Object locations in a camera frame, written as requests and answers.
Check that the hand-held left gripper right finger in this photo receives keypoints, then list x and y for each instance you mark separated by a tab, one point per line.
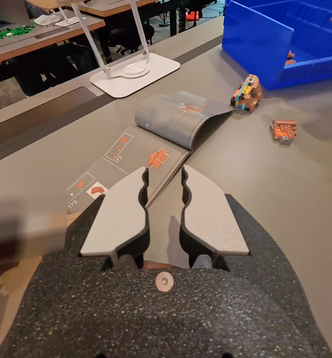
213	221

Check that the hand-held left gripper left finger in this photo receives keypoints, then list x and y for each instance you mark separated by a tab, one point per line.
118	218

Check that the grey instruction booklet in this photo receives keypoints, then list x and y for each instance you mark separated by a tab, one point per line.
143	139

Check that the blue plastic bin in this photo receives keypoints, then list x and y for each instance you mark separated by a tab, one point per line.
255	56

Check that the small orange brown brick assembly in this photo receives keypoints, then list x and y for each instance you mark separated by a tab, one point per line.
284	131

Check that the grey desk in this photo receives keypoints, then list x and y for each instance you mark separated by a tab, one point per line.
252	181

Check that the loose orange bricks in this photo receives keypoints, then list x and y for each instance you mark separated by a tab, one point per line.
290	58

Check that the colourful brick model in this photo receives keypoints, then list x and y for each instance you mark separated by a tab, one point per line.
247	93

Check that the white metal stand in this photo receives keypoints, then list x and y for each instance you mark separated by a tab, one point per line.
143	78

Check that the small red object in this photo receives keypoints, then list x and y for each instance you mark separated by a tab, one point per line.
192	14

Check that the long wooden table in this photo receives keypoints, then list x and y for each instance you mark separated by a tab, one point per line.
57	39

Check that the white flat tray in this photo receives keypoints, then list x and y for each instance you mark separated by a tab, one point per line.
71	21

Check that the pile of green bricks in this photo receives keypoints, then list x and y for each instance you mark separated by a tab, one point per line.
9	31

